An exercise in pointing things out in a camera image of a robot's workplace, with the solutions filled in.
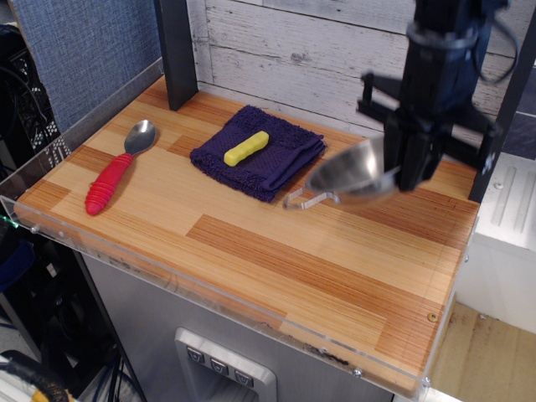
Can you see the silver dispenser button panel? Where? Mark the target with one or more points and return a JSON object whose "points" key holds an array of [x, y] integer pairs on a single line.
{"points": [[215, 373]]}

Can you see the yellow plastic stick piece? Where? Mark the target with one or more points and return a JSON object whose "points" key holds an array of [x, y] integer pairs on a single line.
{"points": [[246, 148]]}

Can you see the dark support post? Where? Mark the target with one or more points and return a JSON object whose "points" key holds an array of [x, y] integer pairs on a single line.
{"points": [[177, 51], [508, 108]]}

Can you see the dark right support post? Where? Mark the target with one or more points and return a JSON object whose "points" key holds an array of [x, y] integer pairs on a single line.
{"points": [[508, 108]]}

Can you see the red-handled metal spoon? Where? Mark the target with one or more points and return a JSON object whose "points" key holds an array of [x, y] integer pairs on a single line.
{"points": [[139, 139]]}

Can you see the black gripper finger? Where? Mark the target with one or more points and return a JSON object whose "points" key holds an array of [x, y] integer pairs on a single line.
{"points": [[422, 150], [395, 142]]}

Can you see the dark left support post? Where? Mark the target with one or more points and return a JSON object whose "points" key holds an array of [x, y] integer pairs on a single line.
{"points": [[177, 51]]}

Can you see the white ribbed appliance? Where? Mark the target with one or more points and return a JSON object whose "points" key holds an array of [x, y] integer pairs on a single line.
{"points": [[497, 277]]}

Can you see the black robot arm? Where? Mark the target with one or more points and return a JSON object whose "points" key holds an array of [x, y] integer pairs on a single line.
{"points": [[455, 25]]}

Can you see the purple folded rag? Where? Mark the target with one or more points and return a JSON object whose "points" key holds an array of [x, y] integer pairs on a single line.
{"points": [[263, 174]]}

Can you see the black plastic crate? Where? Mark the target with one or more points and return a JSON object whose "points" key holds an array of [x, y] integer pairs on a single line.
{"points": [[27, 120]]}

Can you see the small steel two-handled pot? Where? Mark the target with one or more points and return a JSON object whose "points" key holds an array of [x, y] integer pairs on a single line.
{"points": [[353, 176]]}

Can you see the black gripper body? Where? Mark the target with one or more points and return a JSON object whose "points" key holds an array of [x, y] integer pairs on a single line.
{"points": [[436, 89]]}

